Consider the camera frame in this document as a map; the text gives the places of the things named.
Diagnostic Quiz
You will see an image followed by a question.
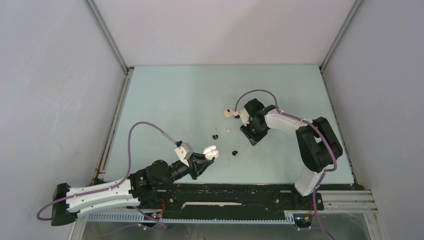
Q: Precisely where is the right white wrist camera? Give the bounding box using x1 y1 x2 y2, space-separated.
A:
233 108 251 126

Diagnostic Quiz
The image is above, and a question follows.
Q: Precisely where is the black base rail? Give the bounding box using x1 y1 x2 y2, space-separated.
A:
140 183 324 220

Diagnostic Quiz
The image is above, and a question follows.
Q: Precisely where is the left aluminium frame post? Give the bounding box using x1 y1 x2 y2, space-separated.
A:
83 0 130 75

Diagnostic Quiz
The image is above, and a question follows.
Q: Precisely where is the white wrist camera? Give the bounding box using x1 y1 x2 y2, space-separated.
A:
233 108 251 126
174 141 194 166

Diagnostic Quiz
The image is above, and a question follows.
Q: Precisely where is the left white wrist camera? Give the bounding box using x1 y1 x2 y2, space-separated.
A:
174 141 194 166

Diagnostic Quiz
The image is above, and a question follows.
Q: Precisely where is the grey cable duct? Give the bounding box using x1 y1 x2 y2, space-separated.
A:
86 211 295 225

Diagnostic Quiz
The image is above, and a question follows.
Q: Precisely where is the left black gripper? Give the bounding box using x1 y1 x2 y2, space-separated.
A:
160 152 214 188

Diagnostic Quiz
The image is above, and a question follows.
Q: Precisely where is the beige earbud charging case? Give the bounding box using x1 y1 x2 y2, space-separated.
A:
223 108 234 118

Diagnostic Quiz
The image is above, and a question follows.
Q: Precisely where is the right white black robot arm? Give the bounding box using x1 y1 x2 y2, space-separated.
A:
233 98 343 209

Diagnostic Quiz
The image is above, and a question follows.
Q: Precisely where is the white earbud charging case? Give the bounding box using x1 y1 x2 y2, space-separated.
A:
203 145 219 160

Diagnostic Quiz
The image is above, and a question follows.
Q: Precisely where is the aluminium frame post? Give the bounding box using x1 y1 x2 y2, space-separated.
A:
319 0 366 74
83 0 130 75

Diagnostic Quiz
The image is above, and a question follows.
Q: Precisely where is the right aluminium frame post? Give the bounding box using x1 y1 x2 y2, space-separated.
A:
319 0 366 74

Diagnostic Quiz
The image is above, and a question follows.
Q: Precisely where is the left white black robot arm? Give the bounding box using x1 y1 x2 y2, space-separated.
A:
50 150 219 227

